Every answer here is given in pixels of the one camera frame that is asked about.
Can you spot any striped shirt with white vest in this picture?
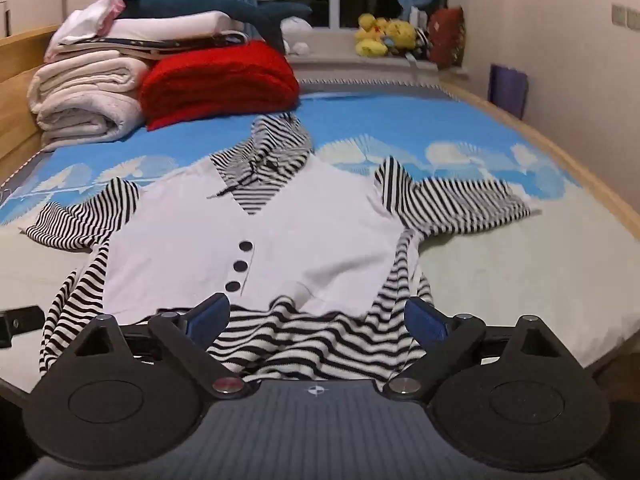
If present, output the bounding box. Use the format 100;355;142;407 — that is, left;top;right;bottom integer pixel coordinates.
20;114;543;392

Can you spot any pink and white cloth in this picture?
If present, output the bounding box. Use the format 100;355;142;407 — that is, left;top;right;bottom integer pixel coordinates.
50;0;126;46

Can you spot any wall switch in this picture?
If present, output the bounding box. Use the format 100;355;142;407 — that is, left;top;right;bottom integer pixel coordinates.
611;2;640;30

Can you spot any white plush toy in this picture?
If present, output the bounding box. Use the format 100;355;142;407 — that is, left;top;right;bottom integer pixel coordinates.
280;16;313;56

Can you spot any yellow plush toy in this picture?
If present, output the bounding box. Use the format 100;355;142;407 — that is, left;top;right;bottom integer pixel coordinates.
384;17;418;52
354;12;390;57

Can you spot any purple box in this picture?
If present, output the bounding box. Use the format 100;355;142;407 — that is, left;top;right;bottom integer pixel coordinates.
487;64;530;120

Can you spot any white folded quilt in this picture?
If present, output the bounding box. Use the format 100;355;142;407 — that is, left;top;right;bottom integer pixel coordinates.
27;55;151;147

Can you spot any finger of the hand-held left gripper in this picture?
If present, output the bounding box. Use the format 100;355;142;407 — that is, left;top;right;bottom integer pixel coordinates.
0;306;44;350

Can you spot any blue and white printed blanket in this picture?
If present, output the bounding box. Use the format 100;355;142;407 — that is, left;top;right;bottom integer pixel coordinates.
0;77;640;391

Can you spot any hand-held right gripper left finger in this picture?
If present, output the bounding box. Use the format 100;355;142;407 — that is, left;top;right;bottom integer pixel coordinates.
60;292;246;397

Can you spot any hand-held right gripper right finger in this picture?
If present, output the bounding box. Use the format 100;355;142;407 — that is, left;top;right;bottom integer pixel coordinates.
387;297;576;397

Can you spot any red cushion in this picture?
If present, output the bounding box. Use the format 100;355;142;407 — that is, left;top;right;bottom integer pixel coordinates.
428;6;467;68

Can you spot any white folded pillow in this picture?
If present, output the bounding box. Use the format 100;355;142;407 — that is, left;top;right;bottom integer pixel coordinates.
107;10;246;43

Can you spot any blue shark plush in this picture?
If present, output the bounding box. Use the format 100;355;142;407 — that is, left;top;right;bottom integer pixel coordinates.
117;0;313;56

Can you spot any red folded blanket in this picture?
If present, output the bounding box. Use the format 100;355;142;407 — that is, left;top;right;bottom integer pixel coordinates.
139;40;301;132

